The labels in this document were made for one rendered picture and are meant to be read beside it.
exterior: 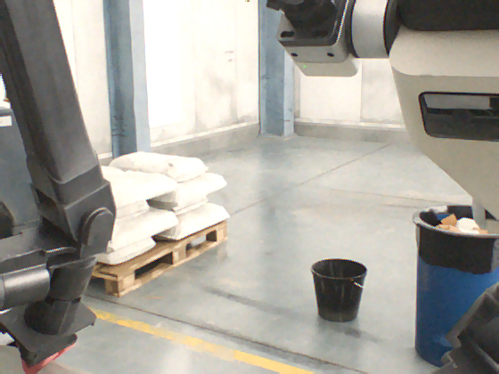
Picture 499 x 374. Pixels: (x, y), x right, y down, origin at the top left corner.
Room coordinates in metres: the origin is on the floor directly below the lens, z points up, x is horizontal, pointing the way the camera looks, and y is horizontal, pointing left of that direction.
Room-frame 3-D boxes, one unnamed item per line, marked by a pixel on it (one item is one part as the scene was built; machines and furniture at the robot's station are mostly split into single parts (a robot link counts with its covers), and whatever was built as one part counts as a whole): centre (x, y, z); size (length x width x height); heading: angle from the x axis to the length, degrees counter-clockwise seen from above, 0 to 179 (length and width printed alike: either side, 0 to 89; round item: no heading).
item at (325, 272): (3.02, -0.47, 0.13); 0.30 x 0.30 x 0.26
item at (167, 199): (4.15, 0.48, 0.44); 0.68 x 0.44 x 0.15; 148
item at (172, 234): (4.15, 0.47, 0.20); 0.67 x 0.43 x 0.15; 148
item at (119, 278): (3.99, 0.81, 0.07); 1.20 x 0.82 x 0.14; 150
